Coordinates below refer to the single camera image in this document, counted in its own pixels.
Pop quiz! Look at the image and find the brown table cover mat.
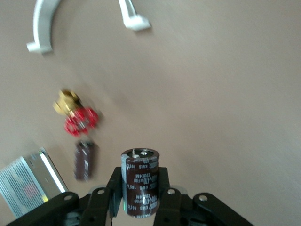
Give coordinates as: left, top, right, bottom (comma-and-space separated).
0, 0, 301, 226

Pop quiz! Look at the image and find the brass valve red handwheel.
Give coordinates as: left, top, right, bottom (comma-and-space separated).
52, 89, 100, 138

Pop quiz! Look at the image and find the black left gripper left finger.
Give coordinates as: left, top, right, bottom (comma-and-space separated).
81, 166, 124, 226

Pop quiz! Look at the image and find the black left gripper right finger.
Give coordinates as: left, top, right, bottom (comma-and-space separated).
152, 167, 182, 226

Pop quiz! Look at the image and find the perforated metal power supply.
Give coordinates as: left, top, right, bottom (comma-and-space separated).
0, 146, 70, 219

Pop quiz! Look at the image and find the white curved plastic bracket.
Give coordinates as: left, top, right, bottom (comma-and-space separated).
26, 0, 152, 55

